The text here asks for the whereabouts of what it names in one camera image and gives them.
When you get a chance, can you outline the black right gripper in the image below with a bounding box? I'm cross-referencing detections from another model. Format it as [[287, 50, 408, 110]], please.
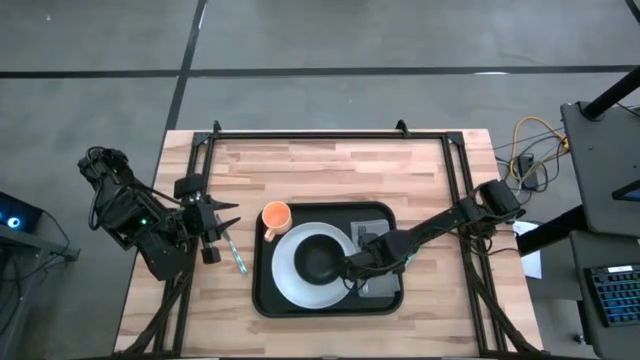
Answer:
[[342, 232, 406, 284]]

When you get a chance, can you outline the black power adapter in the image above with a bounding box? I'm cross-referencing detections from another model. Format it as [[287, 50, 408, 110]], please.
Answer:
[[516, 153, 540, 192]]

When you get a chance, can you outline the dark tablet screen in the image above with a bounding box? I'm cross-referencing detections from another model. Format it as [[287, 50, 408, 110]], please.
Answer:
[[611, 179, 640, 203]]

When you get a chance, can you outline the yellow cable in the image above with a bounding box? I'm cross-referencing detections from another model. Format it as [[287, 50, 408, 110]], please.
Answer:
[[508, 115, 570, 182]]

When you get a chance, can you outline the black desk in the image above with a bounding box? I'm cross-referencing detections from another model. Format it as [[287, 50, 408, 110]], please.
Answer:
[[559, 101, 640, 237]]

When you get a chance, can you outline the dark grey keyboard desk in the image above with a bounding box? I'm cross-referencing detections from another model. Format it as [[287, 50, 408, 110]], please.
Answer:
[[568, 229, 640, 360]]

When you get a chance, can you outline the black round pole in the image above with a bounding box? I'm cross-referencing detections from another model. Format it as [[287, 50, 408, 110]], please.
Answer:
[[581, 66, 640, 122]]

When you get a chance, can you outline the peach ceramic mug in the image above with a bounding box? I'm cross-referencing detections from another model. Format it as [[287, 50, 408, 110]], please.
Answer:
[[261, 200, 294, 244]]

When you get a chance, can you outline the black plastic serving tray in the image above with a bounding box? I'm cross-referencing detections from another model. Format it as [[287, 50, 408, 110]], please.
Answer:
[[251, 200, 405, 320]]

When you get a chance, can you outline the white round plate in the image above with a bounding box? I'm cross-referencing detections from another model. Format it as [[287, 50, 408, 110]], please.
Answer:
[[271, 221, 360, 310]]

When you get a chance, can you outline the white paper sheet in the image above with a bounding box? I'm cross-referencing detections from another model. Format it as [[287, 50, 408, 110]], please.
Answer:
[[511, 219, 543, 281]]

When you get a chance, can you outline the black aluminium table frame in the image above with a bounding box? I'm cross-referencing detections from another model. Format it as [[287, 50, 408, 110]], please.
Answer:
[[112, 119, 542, 359]]

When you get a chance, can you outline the computer case with blue light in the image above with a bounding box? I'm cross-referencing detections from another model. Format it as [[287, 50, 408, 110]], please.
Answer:
[[0, 191, 44, 234]]

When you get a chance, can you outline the grey cloth napkin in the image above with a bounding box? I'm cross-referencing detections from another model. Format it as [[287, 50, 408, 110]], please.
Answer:
[[349, 218, 402, 299]]

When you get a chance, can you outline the black cable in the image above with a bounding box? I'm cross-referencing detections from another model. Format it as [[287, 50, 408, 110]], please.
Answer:
[[492, 127, 569, 201]]

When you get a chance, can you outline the grey metal stand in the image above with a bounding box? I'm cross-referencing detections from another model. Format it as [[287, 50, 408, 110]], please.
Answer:
[[0, 223, 82, 263]]

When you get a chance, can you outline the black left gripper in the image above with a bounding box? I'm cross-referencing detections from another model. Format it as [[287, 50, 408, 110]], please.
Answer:
[[173, 173, 243, 265]]

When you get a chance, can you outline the fork with teal patterned handle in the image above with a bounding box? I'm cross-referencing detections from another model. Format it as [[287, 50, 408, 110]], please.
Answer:
[[215, 213, 250, 277]]

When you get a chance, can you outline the backlit computer keyboard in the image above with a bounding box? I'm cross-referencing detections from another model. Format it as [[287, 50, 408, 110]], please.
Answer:
[[583, 264, 640, 329]]

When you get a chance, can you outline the black bowl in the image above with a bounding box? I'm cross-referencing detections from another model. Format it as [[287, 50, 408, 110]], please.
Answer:
[[293, 233, 348, 287]]

